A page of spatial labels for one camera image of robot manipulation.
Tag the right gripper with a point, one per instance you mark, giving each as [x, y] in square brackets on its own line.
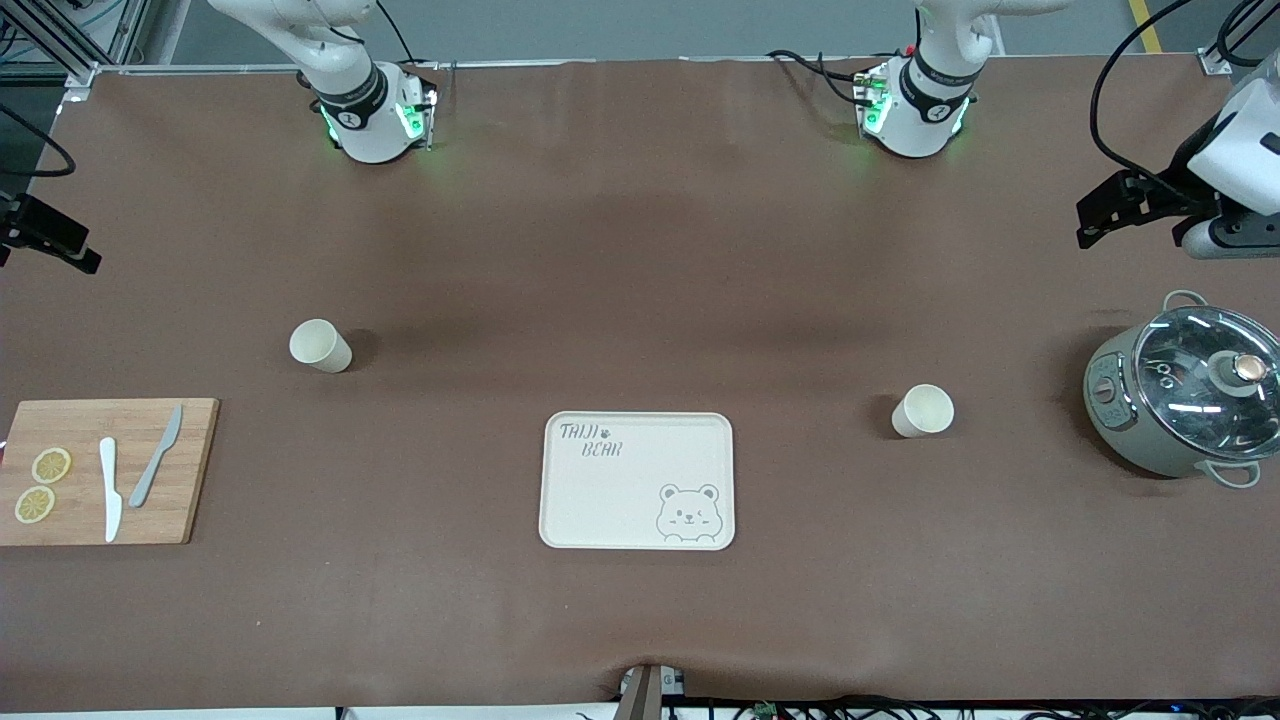
[20, 218]

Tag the grey electric cooking pot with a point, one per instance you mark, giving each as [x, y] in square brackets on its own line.
[1118, 425]

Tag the grey plastic knife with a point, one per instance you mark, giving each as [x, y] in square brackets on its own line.
[152, 465]

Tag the white plastic knife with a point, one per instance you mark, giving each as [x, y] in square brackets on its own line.
[110, 490]

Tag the glass pot lid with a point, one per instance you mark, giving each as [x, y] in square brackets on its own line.
[1200, 380]

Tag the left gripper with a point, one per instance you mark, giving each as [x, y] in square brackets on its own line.
[1176, 186]

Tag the aluminium frame profile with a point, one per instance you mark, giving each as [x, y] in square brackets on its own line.
[80, 70]
[1215, 62]

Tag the yellow lemon slice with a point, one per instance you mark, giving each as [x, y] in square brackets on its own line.
[51, 465]
[35, 504]

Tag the white IKEA cup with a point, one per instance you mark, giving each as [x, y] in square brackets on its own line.
[922, 411]
[320, 346]

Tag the cream bear print tray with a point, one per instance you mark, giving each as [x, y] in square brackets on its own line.
[620, 500]

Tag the wooden cutting board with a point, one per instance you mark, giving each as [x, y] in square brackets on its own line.
[190, 470]

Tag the brown table cover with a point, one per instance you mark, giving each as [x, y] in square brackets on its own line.
[640, 300]

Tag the camera mount post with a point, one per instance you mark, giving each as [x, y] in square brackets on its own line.
[640, 695]

